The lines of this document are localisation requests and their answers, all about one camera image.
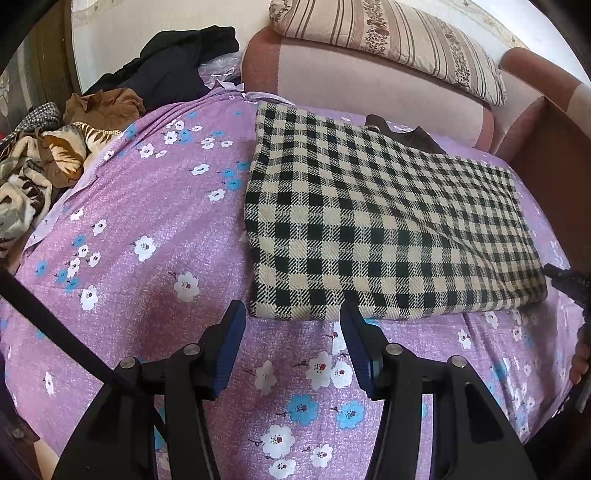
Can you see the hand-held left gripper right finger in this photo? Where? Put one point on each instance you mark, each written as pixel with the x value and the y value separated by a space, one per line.
pixel 358 350

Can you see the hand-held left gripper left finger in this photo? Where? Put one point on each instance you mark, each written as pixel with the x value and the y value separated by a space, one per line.
pixel 231 341

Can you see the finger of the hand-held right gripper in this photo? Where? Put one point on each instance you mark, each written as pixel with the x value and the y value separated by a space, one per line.
pixel 570 281

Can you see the black beige checked coat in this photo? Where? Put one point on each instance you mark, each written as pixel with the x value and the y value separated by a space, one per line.
pixel 378 217

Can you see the black clothes pile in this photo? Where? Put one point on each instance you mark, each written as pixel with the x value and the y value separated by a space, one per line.
pixel 171 64

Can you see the person's right hand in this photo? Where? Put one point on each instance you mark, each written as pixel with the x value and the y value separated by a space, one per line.
pixel 582 355

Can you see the purple floral bedsheet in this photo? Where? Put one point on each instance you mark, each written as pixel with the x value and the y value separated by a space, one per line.
pixel 152 277

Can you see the brown wooden board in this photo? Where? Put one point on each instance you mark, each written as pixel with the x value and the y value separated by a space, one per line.
pixel 549 152

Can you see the tiger print blanket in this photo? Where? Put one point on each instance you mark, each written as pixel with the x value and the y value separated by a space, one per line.
pixel 37 175

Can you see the brown garment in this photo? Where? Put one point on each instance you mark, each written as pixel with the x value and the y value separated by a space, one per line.
pixel 106 108

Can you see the houndstooth garment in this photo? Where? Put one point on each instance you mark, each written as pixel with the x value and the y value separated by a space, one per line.
pixel 41 117

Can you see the striped floral pillow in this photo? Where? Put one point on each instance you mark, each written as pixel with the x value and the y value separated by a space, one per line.
pixel 397 41

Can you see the wooden wardrobe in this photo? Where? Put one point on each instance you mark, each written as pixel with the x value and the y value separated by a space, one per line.
pixel 51 50

